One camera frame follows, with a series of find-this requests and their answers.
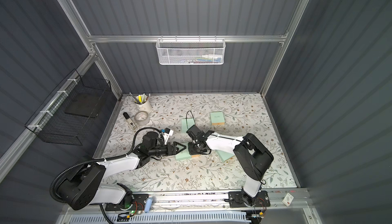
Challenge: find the black marker pen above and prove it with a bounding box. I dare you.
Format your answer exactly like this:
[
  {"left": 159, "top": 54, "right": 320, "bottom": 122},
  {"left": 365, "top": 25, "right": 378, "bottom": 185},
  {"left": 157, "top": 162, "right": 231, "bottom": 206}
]
[{"left": 123, "top": 112, "right": 137, "bottom": 130}]

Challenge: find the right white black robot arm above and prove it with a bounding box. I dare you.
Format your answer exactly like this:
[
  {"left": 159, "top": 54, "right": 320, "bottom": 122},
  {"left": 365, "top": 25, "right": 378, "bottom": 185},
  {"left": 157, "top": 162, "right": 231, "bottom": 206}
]
[{"left": 186, "top": 125, "right": 274, "bottom": 207}]

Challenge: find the white wire wall basket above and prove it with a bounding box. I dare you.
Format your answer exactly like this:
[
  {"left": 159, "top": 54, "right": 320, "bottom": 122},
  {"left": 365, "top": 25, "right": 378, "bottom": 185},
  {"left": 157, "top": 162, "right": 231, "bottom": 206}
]
[{"left": 156, "top": 37, "right": 226, "bottom": 65}]

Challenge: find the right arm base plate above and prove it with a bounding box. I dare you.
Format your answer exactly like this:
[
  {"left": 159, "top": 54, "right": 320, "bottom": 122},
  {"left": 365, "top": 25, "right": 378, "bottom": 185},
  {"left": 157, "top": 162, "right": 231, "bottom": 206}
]
[{"left": 228, "top": 191, "right": 271, "bottom": 208}]

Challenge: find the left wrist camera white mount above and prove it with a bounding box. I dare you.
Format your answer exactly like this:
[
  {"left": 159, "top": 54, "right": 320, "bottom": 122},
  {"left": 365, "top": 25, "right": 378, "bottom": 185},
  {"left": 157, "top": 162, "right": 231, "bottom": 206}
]
[{"left": 161, "top": 128, "right": 174, "bottom": 145}]

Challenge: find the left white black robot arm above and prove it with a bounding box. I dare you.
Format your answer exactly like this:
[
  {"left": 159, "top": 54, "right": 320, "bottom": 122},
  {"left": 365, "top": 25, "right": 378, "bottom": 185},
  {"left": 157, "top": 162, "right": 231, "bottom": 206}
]
[{"left": 49, "top": 127, "right": 186, "bottom": 210}]

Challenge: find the blue cylinder on rail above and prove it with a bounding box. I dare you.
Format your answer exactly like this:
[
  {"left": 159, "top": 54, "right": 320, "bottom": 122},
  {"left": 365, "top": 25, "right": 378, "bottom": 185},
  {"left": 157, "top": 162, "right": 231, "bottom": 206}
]
[{"left": 144, "top": 197, "right": 153, "bottom": 213}]

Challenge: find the white pen holder cup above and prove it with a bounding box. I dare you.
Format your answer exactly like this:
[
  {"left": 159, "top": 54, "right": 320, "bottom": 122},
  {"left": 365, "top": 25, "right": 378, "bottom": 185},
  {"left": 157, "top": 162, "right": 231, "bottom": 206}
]
[{"left": 128, "top": 92, "right": 152, "bottom": 113}]

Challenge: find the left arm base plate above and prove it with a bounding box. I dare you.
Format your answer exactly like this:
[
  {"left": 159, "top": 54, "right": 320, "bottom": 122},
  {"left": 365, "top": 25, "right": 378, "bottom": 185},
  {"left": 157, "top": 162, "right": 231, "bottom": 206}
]
[{"left": 105, "top": 194, "right": 150, "bottom": 211}]

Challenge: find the white perforated front panel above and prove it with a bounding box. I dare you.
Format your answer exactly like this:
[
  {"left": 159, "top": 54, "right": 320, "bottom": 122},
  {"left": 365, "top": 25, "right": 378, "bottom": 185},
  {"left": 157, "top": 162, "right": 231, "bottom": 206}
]
[{"left": 68, "top": 211, "right": 252, "bottom": 224}]

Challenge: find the white square tag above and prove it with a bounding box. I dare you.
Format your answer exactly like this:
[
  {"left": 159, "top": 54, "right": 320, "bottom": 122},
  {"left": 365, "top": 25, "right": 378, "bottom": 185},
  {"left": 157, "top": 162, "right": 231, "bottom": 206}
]
[{"left": 282, "top": 192, "right": 294, "bottom": 207}]

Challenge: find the black wire side basket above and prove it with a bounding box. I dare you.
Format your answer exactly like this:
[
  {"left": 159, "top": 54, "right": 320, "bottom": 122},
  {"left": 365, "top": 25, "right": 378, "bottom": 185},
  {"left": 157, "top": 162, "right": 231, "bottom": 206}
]
[{"left": 25, "top": 71, "right": 112, "bottom": 146}]

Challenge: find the floral table mat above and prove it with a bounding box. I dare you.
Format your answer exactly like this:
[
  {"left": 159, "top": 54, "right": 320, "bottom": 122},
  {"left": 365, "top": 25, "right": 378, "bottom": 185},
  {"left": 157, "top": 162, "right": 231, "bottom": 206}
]
[{"left": 102, "top": 93, "right": 297, "bottom": 192}]

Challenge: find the clear tape roll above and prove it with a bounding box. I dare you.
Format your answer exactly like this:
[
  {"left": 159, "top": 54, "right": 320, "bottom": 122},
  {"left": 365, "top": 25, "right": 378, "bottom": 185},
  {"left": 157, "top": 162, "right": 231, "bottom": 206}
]
[{"left": 134, "top": 111, "right": 150, "bottom": 127}]

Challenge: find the mint jewelry box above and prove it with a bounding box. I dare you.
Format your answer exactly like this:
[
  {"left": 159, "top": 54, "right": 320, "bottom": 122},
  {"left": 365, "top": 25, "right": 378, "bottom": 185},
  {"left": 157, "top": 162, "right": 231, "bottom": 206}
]
[
  {"left": 210, "top": 111, "right": 225, "bottom": 126},
  {"left": 181, "top": 118, "right": 195, "bottom": 133},
  {"left": 175, "top": 144, "right": 200, "bottom": 161},
  {"left": 215, "top": 150, "right": 235, "bottom": 162}
]

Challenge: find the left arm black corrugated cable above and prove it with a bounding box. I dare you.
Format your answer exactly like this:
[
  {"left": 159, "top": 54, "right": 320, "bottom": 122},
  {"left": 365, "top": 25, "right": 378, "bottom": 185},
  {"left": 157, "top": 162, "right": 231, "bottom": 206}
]
[{"left": 49, "top": 127, "right": 163, "bottom": 224}]

